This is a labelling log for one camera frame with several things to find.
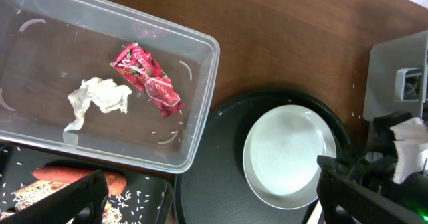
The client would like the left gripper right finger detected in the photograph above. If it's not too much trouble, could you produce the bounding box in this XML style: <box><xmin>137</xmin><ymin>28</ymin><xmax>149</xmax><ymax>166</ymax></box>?
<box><xmin>317</xmin><ymin>156</ymin><xmax>427</xmax><ymax>224</ymax></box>

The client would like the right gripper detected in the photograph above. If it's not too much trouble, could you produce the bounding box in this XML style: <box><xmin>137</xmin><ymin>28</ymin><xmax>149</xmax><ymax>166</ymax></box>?
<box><xmin>340</xmin><ymin>112</ymin><xmax>428</xmax><ymax>215</ymax></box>

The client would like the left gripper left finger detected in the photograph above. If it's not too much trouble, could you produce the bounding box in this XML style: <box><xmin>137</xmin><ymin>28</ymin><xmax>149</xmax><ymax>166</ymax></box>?
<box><xmin>1</xmin><ymin>170</ymin><xmax>108</xmax><ymax>224</ymax></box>

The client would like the wooden chopstick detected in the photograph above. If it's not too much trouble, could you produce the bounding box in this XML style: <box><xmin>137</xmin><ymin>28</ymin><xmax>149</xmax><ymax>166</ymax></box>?
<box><xmin>306</xmin><ymin>201</ymin><xmax>322</xmax><ymax>224</ymax></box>

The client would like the orange carrot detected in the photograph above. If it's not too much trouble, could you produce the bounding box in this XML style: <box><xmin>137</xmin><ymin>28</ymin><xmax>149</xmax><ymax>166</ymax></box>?
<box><xmin>32</xmin><ymin>166</ymin><xmax>127</xmax><ymax>195</ymax></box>

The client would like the food scraps and rice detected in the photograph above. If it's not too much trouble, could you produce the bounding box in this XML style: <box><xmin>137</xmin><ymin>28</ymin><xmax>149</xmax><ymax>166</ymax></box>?
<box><xmin>1</xmin><ymin>180</ymin><xmax>132</xmax><ymax>224</ymax></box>

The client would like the light grey plate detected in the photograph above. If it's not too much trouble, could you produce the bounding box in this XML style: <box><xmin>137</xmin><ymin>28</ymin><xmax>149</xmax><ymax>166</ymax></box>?
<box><xmin>243</xmin><ymin>104</ymin><xmax>338</xmax><ymax>210</ymax></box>

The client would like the white tissue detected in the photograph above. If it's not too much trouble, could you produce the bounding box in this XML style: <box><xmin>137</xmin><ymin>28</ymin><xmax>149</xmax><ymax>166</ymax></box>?
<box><xmin>64</xmin><ymin>77</ymin><xmax>132</xmax><ymax>132</ymax></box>

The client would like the red snack wrapper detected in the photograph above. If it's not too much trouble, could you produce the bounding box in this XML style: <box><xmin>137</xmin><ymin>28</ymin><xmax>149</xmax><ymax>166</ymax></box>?
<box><xmin>110</xmin><ymin>43</ymin><xmax>184</xmax><ymax>118</ymax></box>

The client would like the grey dishwasher rack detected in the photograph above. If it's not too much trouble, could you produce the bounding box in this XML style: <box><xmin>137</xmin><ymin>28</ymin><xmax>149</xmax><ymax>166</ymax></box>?
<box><xmin>362</xmin><ymin>31</ymin><xmax>427</xmax><ymax>121</ymax></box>

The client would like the black rectangular tray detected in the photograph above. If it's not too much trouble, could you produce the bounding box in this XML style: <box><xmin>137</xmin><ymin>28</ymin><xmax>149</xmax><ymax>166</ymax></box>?
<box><xmin>1</xmin><ymin>144</ymin><xmax>173</xmax><ymax>224</ymax></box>

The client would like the round black serving tray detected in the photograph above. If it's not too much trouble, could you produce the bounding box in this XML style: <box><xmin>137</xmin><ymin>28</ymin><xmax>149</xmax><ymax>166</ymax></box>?
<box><xmin>174</xmin><ymin>88</ymin><xmax>352</xmax><ymax>224</ymax></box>

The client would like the clear plastic bin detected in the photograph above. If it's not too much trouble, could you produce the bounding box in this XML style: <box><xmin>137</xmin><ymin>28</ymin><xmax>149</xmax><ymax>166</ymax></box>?
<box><xmin>1</xmin><ymin>0</ymin><xmax>220</xmax><ymax>173</ymax></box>

